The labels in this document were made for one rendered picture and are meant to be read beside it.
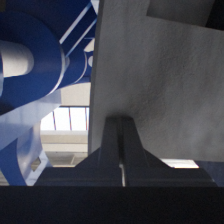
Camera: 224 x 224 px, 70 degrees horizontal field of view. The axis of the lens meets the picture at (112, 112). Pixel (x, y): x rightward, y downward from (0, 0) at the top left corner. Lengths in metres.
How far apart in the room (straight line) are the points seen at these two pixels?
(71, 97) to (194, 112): 9.60
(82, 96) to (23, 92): 9.00
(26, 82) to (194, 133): 0.50
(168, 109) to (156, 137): 0.03
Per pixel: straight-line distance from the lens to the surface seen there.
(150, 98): 0.16
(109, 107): 0.15
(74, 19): 0.56
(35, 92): 0.56
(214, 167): 0.27
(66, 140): 9.98
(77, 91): 9.56
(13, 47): 0.49
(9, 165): 3.07
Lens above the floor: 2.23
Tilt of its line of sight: 17 degrees up
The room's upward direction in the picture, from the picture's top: 180 degrees clockwise
